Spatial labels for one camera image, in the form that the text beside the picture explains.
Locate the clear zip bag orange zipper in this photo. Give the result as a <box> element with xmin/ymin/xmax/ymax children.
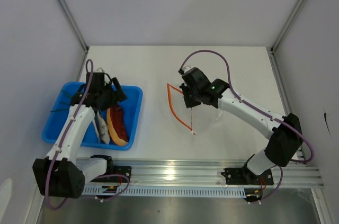
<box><xmin>166</xmin><ymin>83</ymin><xmax>222</xmax><ymax>135</ymax></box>

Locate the grey toy fish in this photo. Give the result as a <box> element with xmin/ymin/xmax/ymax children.
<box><xmin>96</xmin><ymin>112</ymin><xmax>110</xmax><ymax>145</ymax></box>

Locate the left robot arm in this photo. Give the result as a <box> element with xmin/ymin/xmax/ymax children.
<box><xmin>32</xmin><ymin>72</ymin><xmax>129</xmax><ymax>199</ymax></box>

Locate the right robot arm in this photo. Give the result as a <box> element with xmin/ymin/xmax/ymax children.
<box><xmin>179</xmin><ymin>67</ymin><xmax>302</xmax><ymax>184</ymax></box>

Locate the blue plastic bin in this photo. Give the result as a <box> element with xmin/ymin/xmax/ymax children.
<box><xmin>42</xmin><ymin>82</ymin><xmax>143</xmax><ymax>151</ymax></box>

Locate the green toy scallion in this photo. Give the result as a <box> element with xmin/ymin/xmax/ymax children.
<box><xmin>50</xmin><ymin>89</ymin><xmax>77</xmax><ymax>113</ymax></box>

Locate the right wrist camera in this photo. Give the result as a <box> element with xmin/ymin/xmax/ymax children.
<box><xmin>178</xmin><ymin>66</ymin><xmax>193</xmax><ymax>75</ymax></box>

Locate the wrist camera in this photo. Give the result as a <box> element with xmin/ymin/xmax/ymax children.
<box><xmin>94</xmin><ymin>67</ymin><xmax>104</xmax><ymax>73</ymax></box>
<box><xmin>178</xmin><ymin>66</ymin><xmax>193</xmax><ymax>75</ymax></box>

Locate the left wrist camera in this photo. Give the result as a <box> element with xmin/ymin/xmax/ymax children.
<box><xmin>94</xmin><ymin>67</ymin><xmax>104</xmax><ymax>73</ymax></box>

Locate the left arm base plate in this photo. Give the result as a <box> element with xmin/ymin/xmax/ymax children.
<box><xmin>110</xmin><ymin>165</ymin><xmax>132</xmax><ymax>183</ymax></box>

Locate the aluminium mounting rail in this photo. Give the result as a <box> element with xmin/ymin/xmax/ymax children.
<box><xmin>35</xmin><ymin>159</ymin><xmax>325</xmax><ymax>188</ymax></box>

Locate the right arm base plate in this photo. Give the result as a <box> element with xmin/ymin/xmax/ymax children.
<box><xmin>221</xmin><ymin>167</ymin><xmax>274</xmax><ymax>185</ymax></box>

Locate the white slotted cable duct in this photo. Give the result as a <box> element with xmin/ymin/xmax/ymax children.
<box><xmin>83</xmin><ymin>185</ymin><xmax>246</xmax><ymax>199</ymax></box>

